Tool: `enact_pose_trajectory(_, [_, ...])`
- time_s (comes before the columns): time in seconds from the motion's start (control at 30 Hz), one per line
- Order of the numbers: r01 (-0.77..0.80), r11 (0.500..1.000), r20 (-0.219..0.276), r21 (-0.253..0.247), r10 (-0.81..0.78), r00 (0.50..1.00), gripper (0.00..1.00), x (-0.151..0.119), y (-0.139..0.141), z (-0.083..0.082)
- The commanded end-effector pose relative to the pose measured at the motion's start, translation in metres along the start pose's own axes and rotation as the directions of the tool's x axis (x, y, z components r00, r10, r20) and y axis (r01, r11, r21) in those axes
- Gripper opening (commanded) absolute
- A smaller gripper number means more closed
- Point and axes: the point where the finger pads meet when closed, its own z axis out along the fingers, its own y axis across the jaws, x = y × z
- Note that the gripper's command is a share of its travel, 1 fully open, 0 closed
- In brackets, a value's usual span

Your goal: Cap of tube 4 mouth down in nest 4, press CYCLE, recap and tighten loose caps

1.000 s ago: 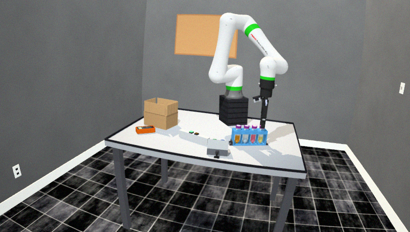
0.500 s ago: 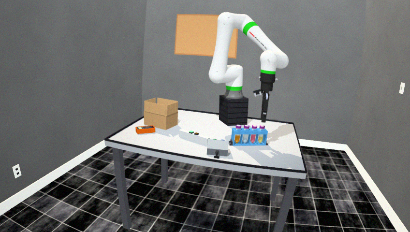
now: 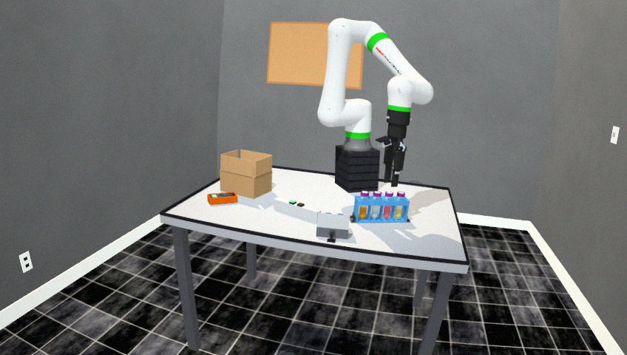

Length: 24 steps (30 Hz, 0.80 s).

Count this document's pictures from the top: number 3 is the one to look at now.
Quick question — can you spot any white button housing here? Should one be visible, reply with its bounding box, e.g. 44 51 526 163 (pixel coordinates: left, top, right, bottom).
316 212 350 243

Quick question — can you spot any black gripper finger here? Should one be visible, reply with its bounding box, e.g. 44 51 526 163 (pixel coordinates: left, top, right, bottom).
391 142 407 187
384 145 394 183

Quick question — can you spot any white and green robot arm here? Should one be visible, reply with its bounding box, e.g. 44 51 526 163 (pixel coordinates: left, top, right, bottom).
317 18 433 152

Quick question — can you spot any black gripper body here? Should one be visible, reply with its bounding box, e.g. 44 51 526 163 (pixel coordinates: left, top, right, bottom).
387 123 407 151

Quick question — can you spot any orange digital multimeter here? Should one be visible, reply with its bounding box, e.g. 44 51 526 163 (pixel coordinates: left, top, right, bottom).
207 192 237 205

